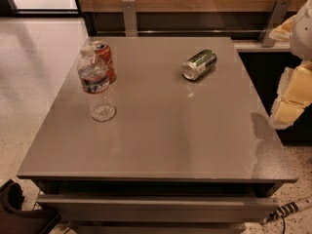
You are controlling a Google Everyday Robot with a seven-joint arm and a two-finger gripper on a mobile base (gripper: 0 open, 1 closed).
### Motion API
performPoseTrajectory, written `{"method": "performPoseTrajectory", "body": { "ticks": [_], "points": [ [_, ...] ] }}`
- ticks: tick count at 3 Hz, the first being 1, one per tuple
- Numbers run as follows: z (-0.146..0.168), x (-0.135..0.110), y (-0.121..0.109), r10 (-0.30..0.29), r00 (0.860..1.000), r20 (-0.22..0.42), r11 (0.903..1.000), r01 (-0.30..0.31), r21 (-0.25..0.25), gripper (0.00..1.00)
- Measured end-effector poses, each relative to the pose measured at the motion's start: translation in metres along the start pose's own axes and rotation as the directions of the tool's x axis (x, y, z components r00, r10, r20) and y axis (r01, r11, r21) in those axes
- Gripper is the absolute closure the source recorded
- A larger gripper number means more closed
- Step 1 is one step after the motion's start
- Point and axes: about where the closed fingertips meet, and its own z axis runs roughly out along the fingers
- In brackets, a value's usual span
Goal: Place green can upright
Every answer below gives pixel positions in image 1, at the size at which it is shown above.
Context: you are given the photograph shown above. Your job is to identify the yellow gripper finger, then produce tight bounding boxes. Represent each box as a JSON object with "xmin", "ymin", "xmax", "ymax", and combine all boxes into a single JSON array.
[
  {"xmin": 269, "ymin": 16, "xmax": 295, "ymax": 42},
  {"xmin": 270, "ymin": 60, "xmax": 312, "ymax": 130}
]

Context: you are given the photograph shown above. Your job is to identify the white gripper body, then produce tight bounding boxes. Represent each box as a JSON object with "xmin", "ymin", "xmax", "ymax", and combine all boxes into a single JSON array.
[{"xmin": 290, "ymin": 0, "xmax": 312, "ymax": 60}]

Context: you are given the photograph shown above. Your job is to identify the green soda can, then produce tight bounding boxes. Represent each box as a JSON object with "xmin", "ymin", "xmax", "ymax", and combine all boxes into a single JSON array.
[{"xmin": 182, "ymin": 50, "xmax": 217, "ymax": 81}]

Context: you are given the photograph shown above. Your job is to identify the orange soda can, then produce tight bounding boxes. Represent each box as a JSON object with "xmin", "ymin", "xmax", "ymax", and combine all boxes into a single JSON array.
[{"xmin": 91, "ymin": 41, "xmax": 116, "ymax": 83}]

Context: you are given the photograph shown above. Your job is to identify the grey table with drawer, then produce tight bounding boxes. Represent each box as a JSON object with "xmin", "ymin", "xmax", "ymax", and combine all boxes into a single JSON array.
[{"xmin": 18, "ymin": 37, "xmax": 296, "ymax": 234}]

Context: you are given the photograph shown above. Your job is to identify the clear plastic water bottle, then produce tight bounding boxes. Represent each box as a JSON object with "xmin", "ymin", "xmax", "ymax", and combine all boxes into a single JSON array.
[{"xmin": 77, "ymin": 45, "xmax": 117, "ymax": 122}]

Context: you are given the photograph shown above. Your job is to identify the dark brown chair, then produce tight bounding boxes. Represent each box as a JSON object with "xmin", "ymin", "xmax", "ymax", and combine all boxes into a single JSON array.
[{"xmin": 0, "ymin": 179, "xmax": 60, "ymax": 234}]

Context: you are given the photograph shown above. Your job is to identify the right metal bracket post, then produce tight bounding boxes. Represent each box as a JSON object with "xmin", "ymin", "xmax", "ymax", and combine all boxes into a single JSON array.
[{"xmin": 258, "ymin": 0, "xmax": 292, "ymax": 48}]

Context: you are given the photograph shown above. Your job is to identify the metal bracket post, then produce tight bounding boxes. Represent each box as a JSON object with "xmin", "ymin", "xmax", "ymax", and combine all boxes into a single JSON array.
[
  {"xmin": 258, "ymin": 0, "xmax": 292, "ymax": 48},
  {"xmin": 122, "ymin": 0, "xmax": 137, "ymax": 37}
]

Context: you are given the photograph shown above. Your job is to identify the striped white black cable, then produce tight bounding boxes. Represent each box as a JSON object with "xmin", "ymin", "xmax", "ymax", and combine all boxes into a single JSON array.
[{"xmin": 261, "ymin": 197, "xmax": 312, "ymax": 225}]

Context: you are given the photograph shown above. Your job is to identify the left metal bracket post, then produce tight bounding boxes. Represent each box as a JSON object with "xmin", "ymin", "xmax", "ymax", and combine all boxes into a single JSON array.
[{"xmin": 122, "ymin": 0, "xmax": 137, "ymax": 37}]

